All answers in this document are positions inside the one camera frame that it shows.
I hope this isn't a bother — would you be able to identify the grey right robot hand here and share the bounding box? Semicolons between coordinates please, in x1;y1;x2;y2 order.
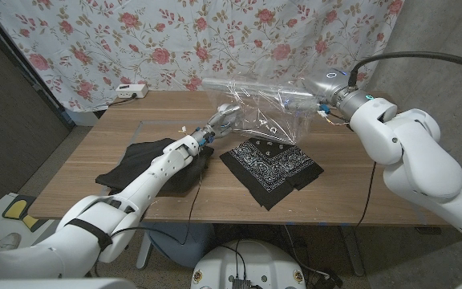
285;67;372;121

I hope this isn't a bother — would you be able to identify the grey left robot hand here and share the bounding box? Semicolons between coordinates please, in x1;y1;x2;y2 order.
193;103;243;148

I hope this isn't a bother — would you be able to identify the silver cling film roll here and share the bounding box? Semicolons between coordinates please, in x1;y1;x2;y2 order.
201;76;320;108

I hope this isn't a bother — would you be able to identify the transparent cling film sheet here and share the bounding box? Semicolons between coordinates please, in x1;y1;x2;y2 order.
202;71;328;146

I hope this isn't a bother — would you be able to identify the black paisley bandana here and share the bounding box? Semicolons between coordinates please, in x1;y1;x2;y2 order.
219;137;325;211

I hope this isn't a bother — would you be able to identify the black apron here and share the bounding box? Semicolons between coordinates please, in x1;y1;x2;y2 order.
95;137;215;197

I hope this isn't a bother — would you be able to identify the floral rose backdrop cloth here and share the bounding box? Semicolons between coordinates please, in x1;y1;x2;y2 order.
0;0;407;113

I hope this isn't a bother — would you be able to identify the white power strip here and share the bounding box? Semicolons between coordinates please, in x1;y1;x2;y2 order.
115;83;149;100

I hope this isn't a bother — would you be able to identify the blue-grey chair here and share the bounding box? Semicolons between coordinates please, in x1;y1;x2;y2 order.
136;222;216;269

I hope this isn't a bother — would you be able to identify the white robot torso base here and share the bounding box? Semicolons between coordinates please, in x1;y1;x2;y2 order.
190;239;307;289

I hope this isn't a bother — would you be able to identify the grey table leg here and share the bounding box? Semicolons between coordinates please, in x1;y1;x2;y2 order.
341;225;365;277

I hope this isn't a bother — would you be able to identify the dark mesh partition panel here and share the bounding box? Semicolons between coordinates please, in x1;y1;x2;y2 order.
0;7;75;214

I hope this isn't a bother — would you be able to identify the yellow and black foot pedal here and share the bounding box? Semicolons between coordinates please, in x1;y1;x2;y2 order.
1;194;46;233

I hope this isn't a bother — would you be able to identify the white sneaker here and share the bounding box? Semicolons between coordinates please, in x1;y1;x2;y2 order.
0;232;22;252

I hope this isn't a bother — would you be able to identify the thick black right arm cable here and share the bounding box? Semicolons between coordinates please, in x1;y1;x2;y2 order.
347;50;462;88

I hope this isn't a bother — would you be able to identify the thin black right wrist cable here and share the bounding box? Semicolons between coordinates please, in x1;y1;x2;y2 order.
355;160;378;230

